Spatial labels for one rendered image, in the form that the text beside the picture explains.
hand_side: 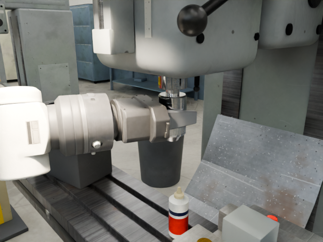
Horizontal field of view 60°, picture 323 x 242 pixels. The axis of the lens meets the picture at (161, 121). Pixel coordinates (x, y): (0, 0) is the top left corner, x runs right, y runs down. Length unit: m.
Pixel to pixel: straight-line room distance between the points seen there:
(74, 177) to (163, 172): 1.80
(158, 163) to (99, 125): 2.11
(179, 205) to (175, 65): 0.31
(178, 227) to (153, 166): 1.94
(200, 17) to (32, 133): 0.25
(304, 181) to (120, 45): 0.55
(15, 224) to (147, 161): 1.11
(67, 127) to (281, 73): 0.55
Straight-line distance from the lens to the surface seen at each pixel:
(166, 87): 0.44
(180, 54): 0.33
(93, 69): 7.72
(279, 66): 0.76
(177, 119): 0.44
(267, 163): 0.78
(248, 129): 0.81
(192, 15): 0.28
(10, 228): 2.38
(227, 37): 0.39
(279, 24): 0.48
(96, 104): 0.40
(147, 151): 2.47
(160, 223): 0.65
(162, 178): 2.57
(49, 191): 0.81
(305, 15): 0.55
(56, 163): 0.84
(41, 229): 2.33
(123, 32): 0.36
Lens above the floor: 1.37
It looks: 18 degrees down
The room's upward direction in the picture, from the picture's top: straight up
